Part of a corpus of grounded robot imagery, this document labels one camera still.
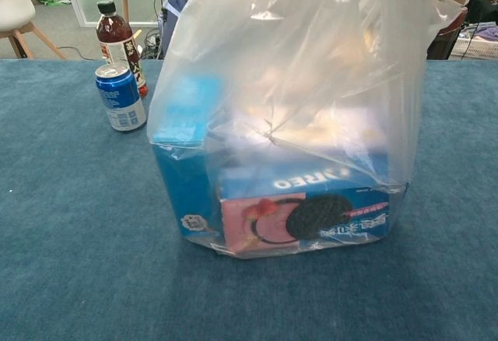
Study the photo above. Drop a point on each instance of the transparent plastic bag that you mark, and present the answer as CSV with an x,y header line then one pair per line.
x,y
311,45

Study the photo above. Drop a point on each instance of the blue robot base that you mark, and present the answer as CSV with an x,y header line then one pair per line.
x,y
171,14

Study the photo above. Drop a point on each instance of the purple cloth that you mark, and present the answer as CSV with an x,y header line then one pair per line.
x,y
486,32

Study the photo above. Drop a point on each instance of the white plastic basket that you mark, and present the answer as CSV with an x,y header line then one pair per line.
x,y
478,49

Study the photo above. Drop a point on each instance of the blue Oreo cookie box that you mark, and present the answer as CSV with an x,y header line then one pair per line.
x,y
295,216

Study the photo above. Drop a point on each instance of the white power strip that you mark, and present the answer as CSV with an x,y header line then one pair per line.
x,y
152,40

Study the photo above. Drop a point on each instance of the tall blue carton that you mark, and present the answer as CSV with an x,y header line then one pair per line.
x,y
183,185

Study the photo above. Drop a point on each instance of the dark tea bottle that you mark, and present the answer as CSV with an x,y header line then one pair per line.
x,y
114,37

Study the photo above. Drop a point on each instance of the blue drink can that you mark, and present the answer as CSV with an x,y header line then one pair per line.
x,y
120,103

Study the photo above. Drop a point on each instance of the white chair with wooden legs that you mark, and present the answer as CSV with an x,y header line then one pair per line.
x,y
15,2

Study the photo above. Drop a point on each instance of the blue table cloth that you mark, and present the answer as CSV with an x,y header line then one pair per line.
x,y
78,240

